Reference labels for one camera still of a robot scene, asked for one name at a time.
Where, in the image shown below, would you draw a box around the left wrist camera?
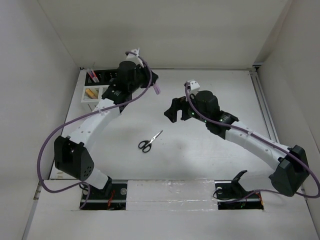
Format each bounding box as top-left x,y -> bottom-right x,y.
125,48 -> 140,62

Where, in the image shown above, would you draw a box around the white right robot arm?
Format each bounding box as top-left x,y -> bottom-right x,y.
164,90 -> 309,197

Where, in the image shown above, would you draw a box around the purple highlighter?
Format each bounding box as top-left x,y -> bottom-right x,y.
153,83 -> 161,95

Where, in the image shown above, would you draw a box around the black slotted organizer box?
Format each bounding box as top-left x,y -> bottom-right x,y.
84,69 -> 117,86

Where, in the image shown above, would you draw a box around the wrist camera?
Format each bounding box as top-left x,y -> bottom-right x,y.
125,48 -> 140,62
184,79 -> 200,95

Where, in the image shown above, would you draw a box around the black handled scissors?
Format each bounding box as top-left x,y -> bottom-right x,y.
138,130 -> 163,153

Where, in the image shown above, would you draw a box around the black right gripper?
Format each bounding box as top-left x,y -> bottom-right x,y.
164,91 -> 210,123

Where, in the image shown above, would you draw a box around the orange highlighter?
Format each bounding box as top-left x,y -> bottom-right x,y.
85,88 -> 98,99

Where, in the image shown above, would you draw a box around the white slotted organizer box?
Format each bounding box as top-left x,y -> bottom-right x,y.
80,85 -> 109,113

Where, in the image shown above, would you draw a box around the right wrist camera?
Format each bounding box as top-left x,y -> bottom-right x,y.
184,79 -> 200,95

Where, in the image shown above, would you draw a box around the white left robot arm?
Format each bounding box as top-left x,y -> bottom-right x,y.
54,60 -> 159,199

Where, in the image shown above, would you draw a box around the red pen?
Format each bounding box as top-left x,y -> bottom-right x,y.
87,70 -> 99,83
90,68 -> 100,83

